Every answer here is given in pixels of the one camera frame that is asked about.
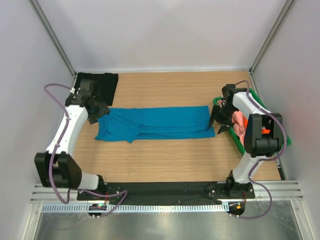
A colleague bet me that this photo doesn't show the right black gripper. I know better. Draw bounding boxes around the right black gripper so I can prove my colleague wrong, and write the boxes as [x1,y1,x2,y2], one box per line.
[208,104,237,134]

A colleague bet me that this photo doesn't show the blue t shirt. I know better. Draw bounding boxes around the blue t shirt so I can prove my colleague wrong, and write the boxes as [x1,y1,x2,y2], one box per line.
[95,106,216,143]

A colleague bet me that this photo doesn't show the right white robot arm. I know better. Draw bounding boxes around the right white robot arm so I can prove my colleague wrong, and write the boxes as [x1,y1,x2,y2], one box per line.
[208,84,287,199]

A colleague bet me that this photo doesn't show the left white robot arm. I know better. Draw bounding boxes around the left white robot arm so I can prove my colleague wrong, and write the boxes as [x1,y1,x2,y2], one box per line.
[34,79,110,200]

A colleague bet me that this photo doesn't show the pink t shirt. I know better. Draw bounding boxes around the pink t shirt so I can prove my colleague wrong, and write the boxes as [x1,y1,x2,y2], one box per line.
[227,111,248,145]

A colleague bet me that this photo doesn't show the folded black t shirt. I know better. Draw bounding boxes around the folded black t shirt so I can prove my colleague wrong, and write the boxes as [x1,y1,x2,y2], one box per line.
[74,72,119,106]

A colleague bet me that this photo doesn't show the orange t shirt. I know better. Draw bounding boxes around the orange t shirt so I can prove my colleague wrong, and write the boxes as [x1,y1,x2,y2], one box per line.
[243,117,270,134]

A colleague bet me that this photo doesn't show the green plastic bin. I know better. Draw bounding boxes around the green plastic bin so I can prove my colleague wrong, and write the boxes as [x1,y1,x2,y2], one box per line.
[213,84,291,157]

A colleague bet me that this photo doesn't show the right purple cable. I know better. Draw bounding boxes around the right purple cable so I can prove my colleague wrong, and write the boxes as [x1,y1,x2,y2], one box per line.
[234,79,287,221]

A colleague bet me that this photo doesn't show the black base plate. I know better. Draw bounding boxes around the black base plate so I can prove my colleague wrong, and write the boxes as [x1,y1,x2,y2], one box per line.
[76,181,256,206]

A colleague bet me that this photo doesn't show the aluminium frame rail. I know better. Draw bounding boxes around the aluminium frame rail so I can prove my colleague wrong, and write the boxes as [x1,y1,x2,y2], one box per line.
[30,180,304,204]

